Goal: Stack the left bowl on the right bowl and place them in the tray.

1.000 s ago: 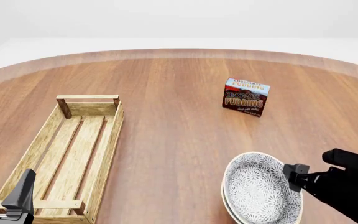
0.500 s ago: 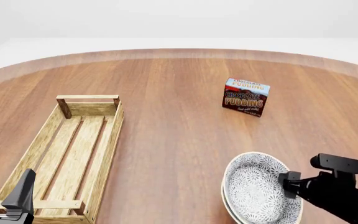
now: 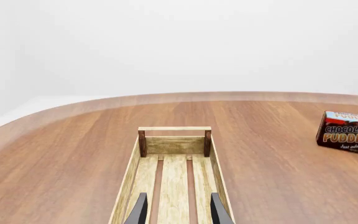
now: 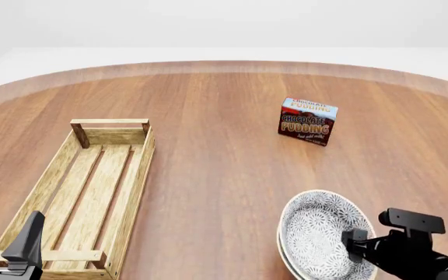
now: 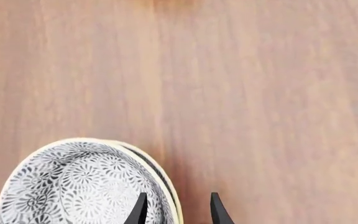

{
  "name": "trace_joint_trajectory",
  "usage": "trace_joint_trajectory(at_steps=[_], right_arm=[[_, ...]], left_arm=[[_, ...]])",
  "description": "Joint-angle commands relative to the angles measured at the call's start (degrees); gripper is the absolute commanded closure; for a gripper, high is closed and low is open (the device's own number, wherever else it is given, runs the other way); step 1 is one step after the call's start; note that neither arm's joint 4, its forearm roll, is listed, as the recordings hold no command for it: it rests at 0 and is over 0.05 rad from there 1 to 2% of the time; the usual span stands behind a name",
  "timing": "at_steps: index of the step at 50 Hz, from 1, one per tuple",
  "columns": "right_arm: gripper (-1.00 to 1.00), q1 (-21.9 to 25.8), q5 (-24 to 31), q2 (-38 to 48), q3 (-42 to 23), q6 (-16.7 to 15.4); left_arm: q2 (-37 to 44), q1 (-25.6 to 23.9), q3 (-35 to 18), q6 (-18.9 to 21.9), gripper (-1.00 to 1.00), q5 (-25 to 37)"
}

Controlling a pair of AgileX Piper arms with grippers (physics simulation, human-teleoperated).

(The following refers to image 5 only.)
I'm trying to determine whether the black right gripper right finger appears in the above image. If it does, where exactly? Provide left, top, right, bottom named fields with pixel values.
left=210, top=192, right=236, bottom=224

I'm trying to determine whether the floral patterned white bowl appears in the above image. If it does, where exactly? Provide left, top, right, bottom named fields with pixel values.
left=0, top=136, right=176, bottom=224
left=110, top=138, right=184, bottom=224

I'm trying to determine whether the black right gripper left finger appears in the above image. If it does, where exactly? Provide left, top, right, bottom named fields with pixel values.
left=124, top=192, right=148, bottom=224

